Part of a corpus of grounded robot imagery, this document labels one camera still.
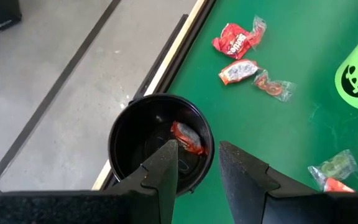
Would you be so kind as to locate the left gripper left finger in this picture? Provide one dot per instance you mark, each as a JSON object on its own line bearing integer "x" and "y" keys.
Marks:
{"x": 160, "y": 186}

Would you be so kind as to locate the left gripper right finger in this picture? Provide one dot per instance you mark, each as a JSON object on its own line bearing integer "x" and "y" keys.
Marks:
{"x": 244, "y": 180}

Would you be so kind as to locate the orange Reese's candy pack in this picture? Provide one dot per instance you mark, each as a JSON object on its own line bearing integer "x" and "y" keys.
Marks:
{"x": 238, "y": 71}
{"x": 187, "y": 138}

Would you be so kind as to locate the small orange Reese's pack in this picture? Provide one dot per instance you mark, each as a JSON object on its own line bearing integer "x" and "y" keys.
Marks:
{"x": 337, "y": 186}

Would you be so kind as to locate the red Skittles candy pack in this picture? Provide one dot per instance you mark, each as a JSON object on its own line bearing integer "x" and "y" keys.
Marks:
{"x": 233, "y": 40}

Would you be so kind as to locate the green table mat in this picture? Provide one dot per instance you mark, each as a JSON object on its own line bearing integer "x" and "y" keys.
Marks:
{"x": 259, "y": 130}

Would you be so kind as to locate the black plastic bucket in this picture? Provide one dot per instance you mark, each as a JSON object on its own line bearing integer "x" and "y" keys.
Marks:
{"x": 129, "y": 130}

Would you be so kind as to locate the clear wrapped green gummy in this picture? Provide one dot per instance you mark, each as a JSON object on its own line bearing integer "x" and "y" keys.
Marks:
{"x": 337, "y": 165}

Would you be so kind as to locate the black aluminium table frame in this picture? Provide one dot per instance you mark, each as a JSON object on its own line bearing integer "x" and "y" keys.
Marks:
{"x": 186, "y": 46}

